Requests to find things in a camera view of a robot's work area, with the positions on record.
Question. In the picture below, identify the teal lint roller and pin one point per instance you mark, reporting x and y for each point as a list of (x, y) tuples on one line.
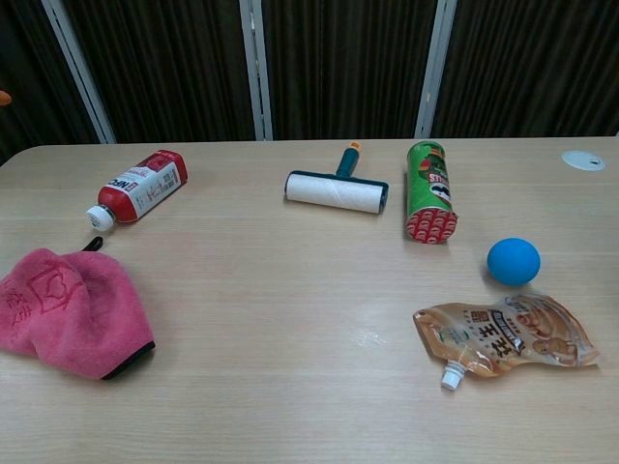
[(333, 193)]

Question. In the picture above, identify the blue ball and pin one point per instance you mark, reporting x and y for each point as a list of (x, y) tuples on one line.
[(513, 260)]

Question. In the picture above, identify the pink cloth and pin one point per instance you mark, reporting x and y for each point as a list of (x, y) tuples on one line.
[(82, 314)]

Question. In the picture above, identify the dark fabric partition panel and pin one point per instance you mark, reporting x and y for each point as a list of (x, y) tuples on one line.
[(348, 67), (34, 63), (532, 67), (169, 67)]

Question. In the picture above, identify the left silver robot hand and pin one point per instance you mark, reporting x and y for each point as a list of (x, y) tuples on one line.
[(4, 97)]

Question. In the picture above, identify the grey partition post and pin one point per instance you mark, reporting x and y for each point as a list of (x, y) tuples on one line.
[(257, 72), (79, 72), (435, 67)]

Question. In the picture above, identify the red juice bottle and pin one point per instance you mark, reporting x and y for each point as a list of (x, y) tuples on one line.
[(145, 186)]

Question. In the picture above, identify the green chips can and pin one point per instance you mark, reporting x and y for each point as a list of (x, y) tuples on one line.
[(431, 193)]

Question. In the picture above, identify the brown spout pouch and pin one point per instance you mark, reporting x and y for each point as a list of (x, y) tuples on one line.
[(512, 338)]

